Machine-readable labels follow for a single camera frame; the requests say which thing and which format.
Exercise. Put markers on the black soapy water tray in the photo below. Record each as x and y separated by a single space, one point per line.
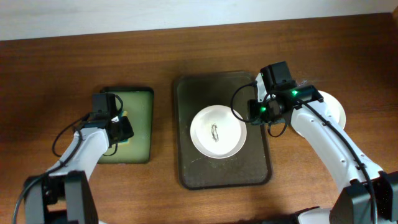
138 105

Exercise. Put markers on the brown serving tray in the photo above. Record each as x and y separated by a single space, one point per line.
251 165

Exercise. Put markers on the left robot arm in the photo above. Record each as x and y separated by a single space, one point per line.
62 193

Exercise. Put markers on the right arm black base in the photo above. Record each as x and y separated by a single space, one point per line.
313 215

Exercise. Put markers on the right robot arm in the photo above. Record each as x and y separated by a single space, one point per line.
367 193

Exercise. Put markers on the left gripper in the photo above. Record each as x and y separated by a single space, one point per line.
123 131

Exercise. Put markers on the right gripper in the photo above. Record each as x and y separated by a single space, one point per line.
257 112

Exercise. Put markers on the white plate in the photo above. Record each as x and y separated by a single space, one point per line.
337 112
218 132

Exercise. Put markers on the yellow green sponge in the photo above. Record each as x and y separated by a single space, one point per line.
126 141

